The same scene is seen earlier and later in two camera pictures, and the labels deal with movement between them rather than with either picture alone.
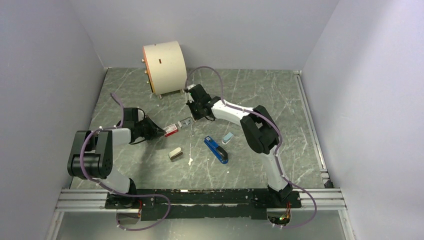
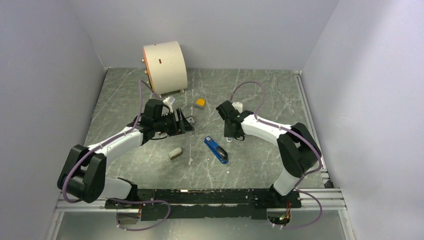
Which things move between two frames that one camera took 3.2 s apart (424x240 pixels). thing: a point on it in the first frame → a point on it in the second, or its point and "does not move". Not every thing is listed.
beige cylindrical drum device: x=166 y=67 does not move
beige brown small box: x=175 y=153 does not move
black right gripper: x=190 y=103 → x=229 y=134
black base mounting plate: x=201 y=204 does not move
